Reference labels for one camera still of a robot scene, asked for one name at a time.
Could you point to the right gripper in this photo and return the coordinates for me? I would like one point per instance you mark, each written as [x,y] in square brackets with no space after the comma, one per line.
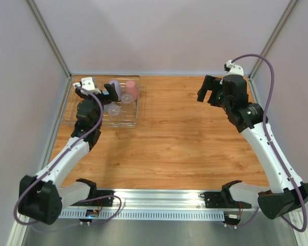
[213,90]

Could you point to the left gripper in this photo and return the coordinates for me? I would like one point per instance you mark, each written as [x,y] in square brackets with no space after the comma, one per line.
[111,97]

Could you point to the purple plastic cup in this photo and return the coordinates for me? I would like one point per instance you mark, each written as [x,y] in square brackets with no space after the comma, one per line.
[117,87]

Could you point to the pink plastic cup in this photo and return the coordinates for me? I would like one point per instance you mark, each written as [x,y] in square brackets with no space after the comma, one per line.
[131,88]

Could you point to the clear glass tumbler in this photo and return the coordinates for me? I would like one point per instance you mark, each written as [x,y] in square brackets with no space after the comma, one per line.
[114,112]
[128,104]

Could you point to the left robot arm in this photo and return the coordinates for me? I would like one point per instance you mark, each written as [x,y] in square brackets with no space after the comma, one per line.
[41,197]

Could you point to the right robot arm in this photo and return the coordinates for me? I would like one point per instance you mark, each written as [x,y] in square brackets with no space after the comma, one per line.
[286,191]

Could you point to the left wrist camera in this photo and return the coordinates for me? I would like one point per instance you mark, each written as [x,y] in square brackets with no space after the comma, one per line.
[88,84]

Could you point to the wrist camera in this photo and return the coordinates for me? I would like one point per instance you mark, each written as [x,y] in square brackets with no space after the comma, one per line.
[88,84]
[232,68]

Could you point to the clear wire dish rack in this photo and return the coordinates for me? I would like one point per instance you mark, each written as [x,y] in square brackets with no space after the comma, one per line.
[128,116]

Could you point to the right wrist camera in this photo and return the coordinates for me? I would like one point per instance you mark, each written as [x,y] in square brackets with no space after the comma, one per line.
[232,68]

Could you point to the left aluminium corner post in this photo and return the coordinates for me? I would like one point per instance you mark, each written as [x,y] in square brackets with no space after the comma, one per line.
[48,37]

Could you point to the aluminium corner post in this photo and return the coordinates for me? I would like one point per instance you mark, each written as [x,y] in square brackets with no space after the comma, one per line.
[279,26]
[48,37]

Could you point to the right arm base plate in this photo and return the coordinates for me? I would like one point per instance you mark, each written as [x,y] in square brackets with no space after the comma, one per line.
[222,200]

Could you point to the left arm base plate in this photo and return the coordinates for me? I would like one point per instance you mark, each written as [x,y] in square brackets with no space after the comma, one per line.
[103,202]

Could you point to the right aluminium corner post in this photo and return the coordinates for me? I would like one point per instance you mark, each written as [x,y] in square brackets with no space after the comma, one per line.
[279,26]

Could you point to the slotted cable duct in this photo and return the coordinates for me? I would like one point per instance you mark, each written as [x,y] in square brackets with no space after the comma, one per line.
[124,214]

